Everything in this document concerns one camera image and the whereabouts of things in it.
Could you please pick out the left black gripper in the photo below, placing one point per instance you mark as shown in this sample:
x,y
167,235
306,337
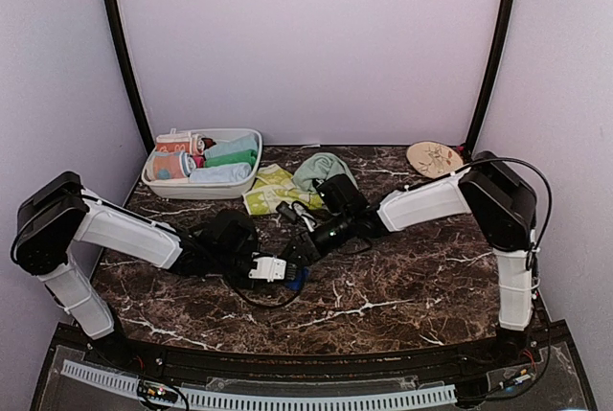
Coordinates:
x,y
247,284

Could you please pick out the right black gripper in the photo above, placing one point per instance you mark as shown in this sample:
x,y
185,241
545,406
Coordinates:
x,y
306,244

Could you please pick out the sage green towel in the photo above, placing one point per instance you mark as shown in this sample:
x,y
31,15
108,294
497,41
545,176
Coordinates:
x,y
319,168

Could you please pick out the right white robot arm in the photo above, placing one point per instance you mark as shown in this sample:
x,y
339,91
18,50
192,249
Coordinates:
x,y
500,203

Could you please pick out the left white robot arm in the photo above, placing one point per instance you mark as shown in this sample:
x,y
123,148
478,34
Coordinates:
x,y
64,212

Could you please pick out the yellow-green patterned towel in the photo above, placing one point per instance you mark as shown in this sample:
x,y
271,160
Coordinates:
x,y
272,186

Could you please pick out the pale blue rolled towel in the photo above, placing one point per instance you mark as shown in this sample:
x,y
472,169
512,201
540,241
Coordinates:
x,y
224,174

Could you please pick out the green rolled towel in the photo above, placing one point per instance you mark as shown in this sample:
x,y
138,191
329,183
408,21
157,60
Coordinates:
x,y
248,156

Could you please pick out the white plastic basket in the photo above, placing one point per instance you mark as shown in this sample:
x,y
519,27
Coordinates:
x,y
184,189

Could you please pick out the light blue rolled towel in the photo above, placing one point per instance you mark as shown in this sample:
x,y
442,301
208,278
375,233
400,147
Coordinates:
x,y
222,148

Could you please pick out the orange blue rolled towel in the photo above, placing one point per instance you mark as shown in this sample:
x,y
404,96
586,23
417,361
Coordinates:
x,y
170,165

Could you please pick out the pink red rolled towel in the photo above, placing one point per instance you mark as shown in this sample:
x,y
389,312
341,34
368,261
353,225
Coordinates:
x,y
200,145

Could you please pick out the orange patterned rolled towel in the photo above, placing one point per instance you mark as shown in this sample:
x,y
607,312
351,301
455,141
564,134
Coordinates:
x,y
176,141

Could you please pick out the cream bird-pattern plate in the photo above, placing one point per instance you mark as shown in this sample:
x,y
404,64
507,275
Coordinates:
x,y
432,159

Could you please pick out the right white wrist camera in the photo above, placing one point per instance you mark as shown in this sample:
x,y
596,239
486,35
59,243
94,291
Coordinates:
x,y
297,212

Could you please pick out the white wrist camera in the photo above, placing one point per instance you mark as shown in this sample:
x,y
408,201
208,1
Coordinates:
x,y
297,212
267,268

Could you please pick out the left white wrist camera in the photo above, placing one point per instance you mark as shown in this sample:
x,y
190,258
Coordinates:
x,y
267,268

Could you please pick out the white slotted cable duct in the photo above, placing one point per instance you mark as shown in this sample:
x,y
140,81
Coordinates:
x,y
157,396

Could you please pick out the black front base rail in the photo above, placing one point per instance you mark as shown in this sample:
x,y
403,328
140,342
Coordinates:
x,y
172,356

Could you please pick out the left black frame post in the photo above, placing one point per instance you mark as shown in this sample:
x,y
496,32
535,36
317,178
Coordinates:
x,y
116,28

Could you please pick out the black frame post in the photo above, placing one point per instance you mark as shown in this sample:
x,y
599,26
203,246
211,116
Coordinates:
x,y
116,28
495,54

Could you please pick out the right black frame post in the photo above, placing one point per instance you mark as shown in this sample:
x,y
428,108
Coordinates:
x,y
495,54

